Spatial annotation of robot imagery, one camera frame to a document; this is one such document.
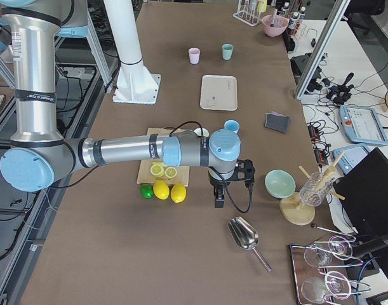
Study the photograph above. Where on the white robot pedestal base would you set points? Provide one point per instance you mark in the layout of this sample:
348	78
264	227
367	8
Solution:
135	84

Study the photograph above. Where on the aluminium frame post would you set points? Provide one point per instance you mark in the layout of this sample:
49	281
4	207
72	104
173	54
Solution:
334	17

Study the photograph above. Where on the upper whole lemon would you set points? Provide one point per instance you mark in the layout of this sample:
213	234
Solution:
161	190

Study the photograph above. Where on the green bowl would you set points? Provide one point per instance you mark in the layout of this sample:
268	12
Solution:
279	184

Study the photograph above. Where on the pink bowl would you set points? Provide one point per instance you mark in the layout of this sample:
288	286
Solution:
279	26

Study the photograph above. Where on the beige rabbit tray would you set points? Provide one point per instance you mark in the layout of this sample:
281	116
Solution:
218	93

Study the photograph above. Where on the pale yellow cup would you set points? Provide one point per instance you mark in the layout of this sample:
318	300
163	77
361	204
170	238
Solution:
202	132

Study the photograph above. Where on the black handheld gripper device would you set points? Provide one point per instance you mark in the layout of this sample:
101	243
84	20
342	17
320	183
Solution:
339	94

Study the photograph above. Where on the lower lemon slice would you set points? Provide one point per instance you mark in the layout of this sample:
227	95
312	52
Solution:
170	172

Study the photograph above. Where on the wine glass rack tray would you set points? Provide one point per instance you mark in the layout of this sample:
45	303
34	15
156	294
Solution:
337	269

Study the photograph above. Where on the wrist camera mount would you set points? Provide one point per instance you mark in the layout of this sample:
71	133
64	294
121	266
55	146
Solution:
245	172

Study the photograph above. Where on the lower whole lemon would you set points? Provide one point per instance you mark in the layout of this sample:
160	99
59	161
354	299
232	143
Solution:
178	193

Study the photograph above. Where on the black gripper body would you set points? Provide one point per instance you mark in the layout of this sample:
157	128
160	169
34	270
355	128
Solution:
216	183

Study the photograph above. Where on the whole lemon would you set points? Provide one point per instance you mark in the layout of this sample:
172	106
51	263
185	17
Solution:
178	193
161	190

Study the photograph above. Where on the white wire rack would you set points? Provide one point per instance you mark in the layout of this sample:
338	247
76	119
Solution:
250	11

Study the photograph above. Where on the wooden cup stand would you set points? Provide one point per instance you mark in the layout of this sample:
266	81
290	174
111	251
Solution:
299	213

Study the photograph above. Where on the wooden cutting board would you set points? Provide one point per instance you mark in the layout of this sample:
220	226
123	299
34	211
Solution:
144	176

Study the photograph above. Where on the metal scoop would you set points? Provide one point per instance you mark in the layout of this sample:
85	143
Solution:
246	237

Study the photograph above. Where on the blue cup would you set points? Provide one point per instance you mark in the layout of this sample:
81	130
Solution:
232	125

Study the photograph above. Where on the teach pendant tablet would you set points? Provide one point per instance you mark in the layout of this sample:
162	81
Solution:
362	125

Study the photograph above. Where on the green lime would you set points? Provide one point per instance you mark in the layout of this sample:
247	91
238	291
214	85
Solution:
146	191

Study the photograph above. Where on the upper lemon slice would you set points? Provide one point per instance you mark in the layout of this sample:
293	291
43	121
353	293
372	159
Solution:
157	170

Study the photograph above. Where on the black monitor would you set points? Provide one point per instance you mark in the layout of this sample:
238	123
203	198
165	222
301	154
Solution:
365	189

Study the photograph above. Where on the grey folded cloth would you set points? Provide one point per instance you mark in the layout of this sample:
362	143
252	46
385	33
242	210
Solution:
277	122

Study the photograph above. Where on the lemon slice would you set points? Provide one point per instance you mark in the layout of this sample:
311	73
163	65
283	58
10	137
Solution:
157	170
170	172

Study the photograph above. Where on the clear glass tumbler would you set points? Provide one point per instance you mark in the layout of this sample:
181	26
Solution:
314	191

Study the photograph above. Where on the pink cup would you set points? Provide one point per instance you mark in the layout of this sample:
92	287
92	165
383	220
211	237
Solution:
194	55

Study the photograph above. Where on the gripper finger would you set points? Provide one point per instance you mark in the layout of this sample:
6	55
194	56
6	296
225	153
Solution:
218	200

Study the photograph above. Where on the green cup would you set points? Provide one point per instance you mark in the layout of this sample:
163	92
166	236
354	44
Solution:
227	51

